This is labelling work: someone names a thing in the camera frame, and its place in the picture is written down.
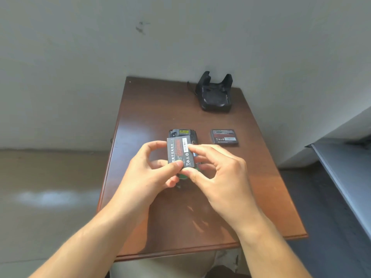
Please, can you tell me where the grey board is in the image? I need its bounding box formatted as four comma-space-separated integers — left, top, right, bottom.
304, 138, 371, 241

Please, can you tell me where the black battery with red label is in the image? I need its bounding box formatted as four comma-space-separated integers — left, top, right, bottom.
167, 135, 199, 173
211, 129, 239, 146

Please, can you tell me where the person's left hand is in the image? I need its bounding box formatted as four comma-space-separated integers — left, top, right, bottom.
111, 141, 184, 220

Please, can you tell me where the person's left forearm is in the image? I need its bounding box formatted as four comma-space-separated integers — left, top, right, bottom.
29, 197, 151, 278

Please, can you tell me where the person's right forearm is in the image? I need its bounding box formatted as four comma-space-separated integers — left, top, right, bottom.
232, 211, 312, 278

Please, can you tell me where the black charging cradle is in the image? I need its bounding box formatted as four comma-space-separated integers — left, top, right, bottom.
195, 71, 232, 113

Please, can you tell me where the person's right hand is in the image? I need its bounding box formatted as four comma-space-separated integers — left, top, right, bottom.
181, 144, 261, 229

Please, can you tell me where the black handheld scanner green trim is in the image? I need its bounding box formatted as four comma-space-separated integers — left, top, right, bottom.
169, 129, 202, 191

